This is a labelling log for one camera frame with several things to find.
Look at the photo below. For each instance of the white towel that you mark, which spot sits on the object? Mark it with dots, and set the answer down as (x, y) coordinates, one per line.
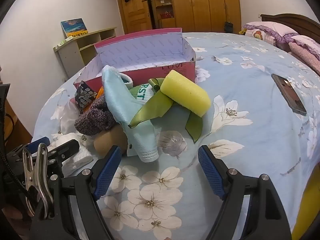
(80, 155)

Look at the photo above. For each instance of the clear plastic bag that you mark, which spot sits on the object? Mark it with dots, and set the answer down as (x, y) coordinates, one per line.
(67, 115)

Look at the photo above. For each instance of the yellow foam sponge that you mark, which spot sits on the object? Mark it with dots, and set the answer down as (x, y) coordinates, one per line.
(185, 92)

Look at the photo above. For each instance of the wooden wardrobe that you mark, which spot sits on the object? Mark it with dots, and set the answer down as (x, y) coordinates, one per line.
(200, 5)

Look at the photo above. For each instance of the pink pillow with purple frill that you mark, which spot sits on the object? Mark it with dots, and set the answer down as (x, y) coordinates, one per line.
(305, 55)

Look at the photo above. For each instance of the green and white sock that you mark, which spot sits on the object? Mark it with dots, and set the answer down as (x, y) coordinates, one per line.
(142, 93)
(126, 81)

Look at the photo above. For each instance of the beige open shelf unit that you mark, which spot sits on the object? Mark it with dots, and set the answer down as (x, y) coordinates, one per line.
(67, 55)

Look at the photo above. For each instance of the wooden door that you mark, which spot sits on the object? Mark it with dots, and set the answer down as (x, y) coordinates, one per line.
(136, 17)

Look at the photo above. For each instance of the yellow toy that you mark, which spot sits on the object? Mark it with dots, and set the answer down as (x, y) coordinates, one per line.
(242, 32)

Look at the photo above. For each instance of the smartphone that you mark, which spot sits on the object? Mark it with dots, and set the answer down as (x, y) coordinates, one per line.
(287, 92)

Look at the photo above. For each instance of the yellow fabric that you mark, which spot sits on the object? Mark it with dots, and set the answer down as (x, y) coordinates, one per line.
(307, 205)

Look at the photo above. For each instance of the small black bag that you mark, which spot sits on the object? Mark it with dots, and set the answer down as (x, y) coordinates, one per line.
(228, 27)

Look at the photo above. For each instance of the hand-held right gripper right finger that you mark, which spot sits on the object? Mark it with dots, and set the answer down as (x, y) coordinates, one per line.
(211, 172)

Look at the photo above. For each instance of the pink cardboard box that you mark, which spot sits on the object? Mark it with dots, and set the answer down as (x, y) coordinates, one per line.
(140, 50)

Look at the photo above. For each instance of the red ornaments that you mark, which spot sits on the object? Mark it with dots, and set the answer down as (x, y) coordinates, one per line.
(166, 15)

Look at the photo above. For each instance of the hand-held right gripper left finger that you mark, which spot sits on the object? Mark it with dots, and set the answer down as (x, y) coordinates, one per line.
(108, 171)

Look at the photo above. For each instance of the orange mesh bag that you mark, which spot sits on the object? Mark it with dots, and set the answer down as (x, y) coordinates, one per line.
(100, 92)

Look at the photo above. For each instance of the green packet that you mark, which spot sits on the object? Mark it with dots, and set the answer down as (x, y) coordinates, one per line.
(63, 41)

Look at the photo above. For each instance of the light blue cloth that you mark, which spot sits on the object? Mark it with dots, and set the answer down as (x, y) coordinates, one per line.
(117, 100)

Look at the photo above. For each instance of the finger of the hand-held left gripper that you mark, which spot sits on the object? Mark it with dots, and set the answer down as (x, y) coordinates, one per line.
(66, 147)
(37, 142)

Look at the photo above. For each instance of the round foam sponge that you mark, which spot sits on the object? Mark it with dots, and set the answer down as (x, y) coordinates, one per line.
(107, 137)

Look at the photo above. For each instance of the black scale-patterned pouch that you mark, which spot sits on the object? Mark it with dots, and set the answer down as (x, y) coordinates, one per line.
(83, 95)

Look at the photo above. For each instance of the green satin ribbon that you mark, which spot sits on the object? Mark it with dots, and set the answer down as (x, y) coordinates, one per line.
(155, 102)

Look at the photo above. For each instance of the blue floral bedsheet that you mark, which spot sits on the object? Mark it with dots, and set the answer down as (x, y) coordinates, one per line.
(250, 142)

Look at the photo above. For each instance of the brown wooden furniture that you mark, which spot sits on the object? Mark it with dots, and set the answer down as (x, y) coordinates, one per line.
(17, 125)

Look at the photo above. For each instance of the landscape painting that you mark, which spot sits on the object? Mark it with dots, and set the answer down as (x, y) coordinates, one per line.
(73, 27)

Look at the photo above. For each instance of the checked cartoon pillow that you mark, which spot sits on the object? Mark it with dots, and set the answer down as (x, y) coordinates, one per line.
(257, 36)

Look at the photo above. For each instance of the purple knit sock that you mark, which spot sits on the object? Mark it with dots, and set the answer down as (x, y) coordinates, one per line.
(95, 120)

